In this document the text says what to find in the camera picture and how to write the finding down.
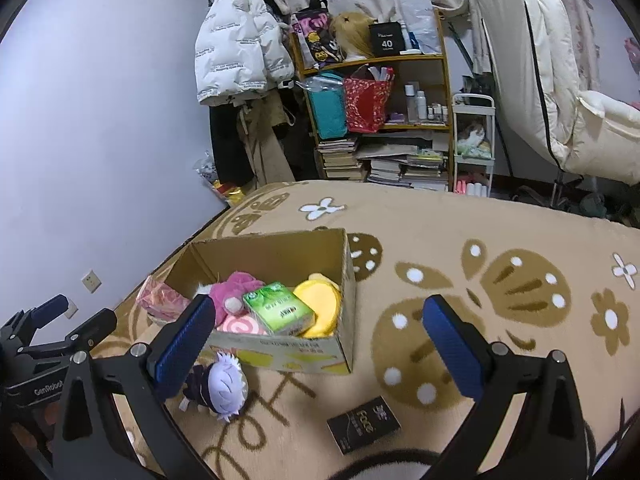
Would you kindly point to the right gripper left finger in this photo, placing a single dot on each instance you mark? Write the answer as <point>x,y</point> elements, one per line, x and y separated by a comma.
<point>90,439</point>

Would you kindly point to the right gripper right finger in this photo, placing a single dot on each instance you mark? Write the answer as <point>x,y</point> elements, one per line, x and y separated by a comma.
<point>526,421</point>

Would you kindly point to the white-haired chibi plush doll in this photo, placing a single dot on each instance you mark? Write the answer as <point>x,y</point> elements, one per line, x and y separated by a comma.
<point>220,384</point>

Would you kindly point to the pink floral tissue pack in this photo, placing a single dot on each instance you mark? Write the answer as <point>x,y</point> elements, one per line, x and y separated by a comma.
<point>160,301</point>

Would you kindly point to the pink swirl round plush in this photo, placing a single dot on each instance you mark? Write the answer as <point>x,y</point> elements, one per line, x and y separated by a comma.
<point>244,324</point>

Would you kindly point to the pink plush toy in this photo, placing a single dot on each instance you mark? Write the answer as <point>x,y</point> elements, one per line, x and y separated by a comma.
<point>228,295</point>

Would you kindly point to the green tissue pack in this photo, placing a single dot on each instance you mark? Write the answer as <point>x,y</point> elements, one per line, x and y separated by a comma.
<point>278,310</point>

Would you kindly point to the yellow duck plush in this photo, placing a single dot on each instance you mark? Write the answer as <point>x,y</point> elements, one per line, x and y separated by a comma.
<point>323,296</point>

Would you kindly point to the beige brown patterned rug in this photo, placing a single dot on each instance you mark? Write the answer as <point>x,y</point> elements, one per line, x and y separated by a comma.
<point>409,334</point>

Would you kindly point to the black Face tissue pack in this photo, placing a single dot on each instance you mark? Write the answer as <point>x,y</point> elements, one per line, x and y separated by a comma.
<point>362,426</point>

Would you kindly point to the open cardboard box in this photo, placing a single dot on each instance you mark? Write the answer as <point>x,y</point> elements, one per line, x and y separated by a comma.
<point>288,258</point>

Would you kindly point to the white utility cart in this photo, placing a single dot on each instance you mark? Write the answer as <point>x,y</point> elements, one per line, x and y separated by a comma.
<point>473,120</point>

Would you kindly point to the beige hanging coat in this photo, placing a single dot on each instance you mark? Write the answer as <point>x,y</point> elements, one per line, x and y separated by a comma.
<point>265,154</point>

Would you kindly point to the stack of books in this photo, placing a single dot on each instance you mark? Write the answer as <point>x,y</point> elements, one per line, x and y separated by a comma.
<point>339,159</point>

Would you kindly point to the wooden bookshelf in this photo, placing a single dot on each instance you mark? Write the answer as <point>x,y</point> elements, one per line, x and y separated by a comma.
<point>417,134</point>

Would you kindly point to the red gift bag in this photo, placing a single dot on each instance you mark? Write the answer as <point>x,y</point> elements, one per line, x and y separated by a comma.
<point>366,96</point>

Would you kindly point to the white puffer jacket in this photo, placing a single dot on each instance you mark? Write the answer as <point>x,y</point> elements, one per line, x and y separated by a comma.
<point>240,53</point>

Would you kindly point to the teal bag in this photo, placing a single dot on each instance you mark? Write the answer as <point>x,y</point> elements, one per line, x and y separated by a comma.
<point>327,99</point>

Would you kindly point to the black box with 40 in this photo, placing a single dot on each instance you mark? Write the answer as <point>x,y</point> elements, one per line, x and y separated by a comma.
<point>386,39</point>

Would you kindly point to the blonde wig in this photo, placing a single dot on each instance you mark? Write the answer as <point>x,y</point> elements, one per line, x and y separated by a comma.
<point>351,31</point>

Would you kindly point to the white wall socket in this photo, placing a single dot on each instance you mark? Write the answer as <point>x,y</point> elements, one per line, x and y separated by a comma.
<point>91,281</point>
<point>71,309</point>

